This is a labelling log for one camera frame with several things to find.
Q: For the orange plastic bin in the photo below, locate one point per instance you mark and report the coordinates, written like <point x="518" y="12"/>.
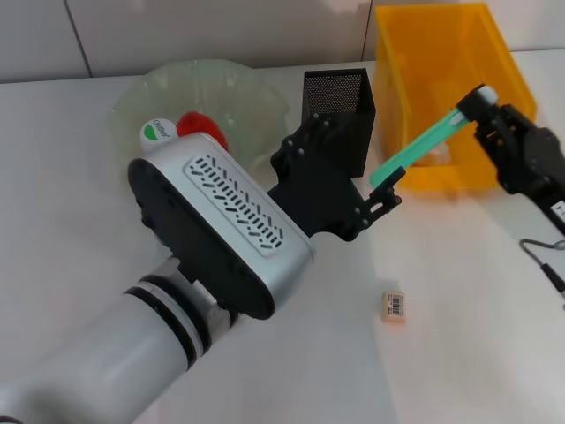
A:
<point x="441" y="53"/>

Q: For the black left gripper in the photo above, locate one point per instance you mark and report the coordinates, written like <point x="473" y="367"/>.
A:
<point x="318" y="194"/>

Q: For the clear green-label water bottle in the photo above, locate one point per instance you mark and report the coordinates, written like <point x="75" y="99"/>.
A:
<point x="155" y="134"/>

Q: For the red-orange fruit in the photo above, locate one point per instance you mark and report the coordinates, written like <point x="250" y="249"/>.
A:
<point x="198" y="123"/>

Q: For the black mesh pen holder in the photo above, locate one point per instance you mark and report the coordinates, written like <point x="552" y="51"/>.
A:
<point x="353" y="132"/>

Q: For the mint green pen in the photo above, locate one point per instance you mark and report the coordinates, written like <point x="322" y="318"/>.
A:
<point x="419" y="148"/>

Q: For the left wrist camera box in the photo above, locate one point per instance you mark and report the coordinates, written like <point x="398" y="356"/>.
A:
<point x="229" y="212"/>

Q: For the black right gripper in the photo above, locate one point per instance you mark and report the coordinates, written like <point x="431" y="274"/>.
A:
<point x="534" y="163"/>

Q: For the beige eraser with barcode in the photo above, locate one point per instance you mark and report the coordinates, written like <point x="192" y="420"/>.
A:
<point x="394" y="309"/>

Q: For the green glass fruit bowl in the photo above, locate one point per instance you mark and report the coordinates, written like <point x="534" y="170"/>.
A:
<point x="247" y="97"/>

